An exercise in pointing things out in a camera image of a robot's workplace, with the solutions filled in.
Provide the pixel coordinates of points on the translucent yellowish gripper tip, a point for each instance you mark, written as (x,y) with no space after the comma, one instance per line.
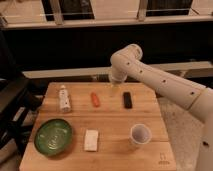
(115,85)

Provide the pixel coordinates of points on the white rectangular block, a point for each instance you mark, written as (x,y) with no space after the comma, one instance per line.
(91,140)

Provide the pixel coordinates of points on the black chair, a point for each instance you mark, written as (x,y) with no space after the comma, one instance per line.
(15,102)

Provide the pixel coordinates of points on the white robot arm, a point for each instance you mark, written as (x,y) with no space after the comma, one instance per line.
(196,98)

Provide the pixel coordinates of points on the black rectangular block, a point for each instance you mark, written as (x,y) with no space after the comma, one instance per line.
(127,100)

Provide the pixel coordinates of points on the white plastic bottle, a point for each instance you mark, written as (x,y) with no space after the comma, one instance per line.
(64,102)

